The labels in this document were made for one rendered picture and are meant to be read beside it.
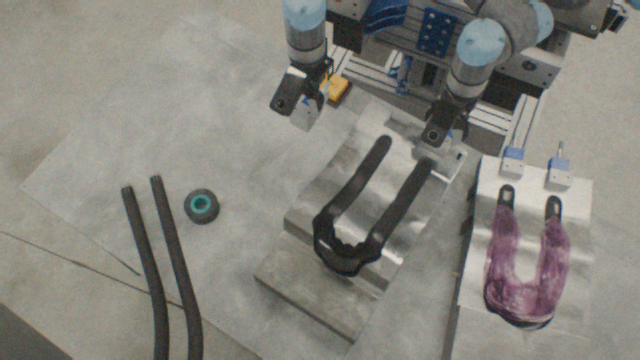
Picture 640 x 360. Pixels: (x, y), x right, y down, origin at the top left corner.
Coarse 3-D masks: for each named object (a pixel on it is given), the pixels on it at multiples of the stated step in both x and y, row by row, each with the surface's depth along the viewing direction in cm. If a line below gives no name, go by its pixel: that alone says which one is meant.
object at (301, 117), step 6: (324, 84) 131; (324, 90) 131; (300, 102) 127; (306, 102) 128; (300, 108) 126; (306, 108) 126; (294, 114) 125; (300, 114) 125; (306, 114) 125; (294, 120) 128; (300, 120) 126; (306, 120) 125; (312, 120) 127; (300, 126) 128; (306, 126) 127; (312, 126) 130; (306, 132) 129
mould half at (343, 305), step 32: (352, 128) 132; (384, 128) 131; (416, 128) 131; (352, 160) 129; (384, 160) 128; (416, 160) 128; (448, 160) 128; (320, 192) 122; (384, 192) 125; (288, 224) 120; (352, 224) 117; (416, 224) 122; (288, 256) 122; (384, 256) 114; (288, 288) 119; (320, 288) 119; (352, 288) 119; (384, 288) 116; (320, 320) 118; (352, 320) 116
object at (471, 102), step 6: (444, 90) 116; (450, 90) 109; (456, 96) 109; (480, 96) 117; (438, 102) 116; (468, 102) 115; (474, 102) 115; (468, 108) 115; (474, 108) 119; (462, 114) 114; (468, 114) 116; (456, 120) 116; (462, 120) 115; (456, 126) 118; (462, 126) 117
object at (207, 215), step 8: (192, 192) 131; (200, 192) 131; (208, 192) 131; (184, 200) 130; (192, 200) 130; (200, 200) 132; (208, 200) 130; (216, 200) 130; (184, 208) 129; (192, 208) 129; (208, 208) 129; (216, 208) 129; (192, 216) 128; (200, 216) 128; (208, 216) 128; (216, 216) 131; (200, 224) 131
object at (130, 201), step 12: (120, 192) 133; (132, 192) 132; (132, 204) 129; (132, 216) 127; (132, 228) 126; (144, 228) 127; (144, 240) 124; (144, 252) 122; (144, 264) 121; (156, 264) 122; (156, 276) 119
